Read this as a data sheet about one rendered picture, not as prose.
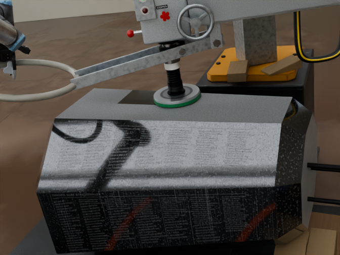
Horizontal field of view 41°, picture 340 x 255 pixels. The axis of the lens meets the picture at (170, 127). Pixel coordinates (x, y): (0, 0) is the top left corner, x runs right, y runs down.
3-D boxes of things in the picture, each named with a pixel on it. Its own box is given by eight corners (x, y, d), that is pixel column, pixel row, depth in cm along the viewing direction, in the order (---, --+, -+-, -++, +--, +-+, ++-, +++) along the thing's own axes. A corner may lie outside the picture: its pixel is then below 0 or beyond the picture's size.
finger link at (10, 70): (3, 80, 222) (0, 61, 220) (16, 79, 225) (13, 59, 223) (5, 81, 220) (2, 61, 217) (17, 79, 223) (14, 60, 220)
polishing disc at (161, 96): (144, 100, 210) (144, 98, 210) (171, 83, 225) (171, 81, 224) (182, 107, 198) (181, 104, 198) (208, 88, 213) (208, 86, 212)
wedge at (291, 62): (292, 62, 256) (292, 54, 254) (302, 67, 248) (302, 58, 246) (260, 71, 252) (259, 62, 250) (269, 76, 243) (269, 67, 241)
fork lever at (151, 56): (220, 34, 209) (217, 24, 207) (226, 46, 192) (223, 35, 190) (79, 78, 217) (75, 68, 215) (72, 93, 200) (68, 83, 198)
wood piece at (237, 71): (230, 69, 261) (230, 61, 259) (248, 68, 259) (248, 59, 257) (227, 82, 244) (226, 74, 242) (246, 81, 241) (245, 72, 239)
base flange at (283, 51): (226, 53, 301) (225, 46, 299) (303, 50, 283) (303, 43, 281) (205, 82, 261) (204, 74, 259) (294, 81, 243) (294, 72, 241)
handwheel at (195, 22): (213, 32, 192) (210, -4, 185) (216, 39, 183) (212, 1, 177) (178, 38, 193) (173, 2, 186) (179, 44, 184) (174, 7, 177)
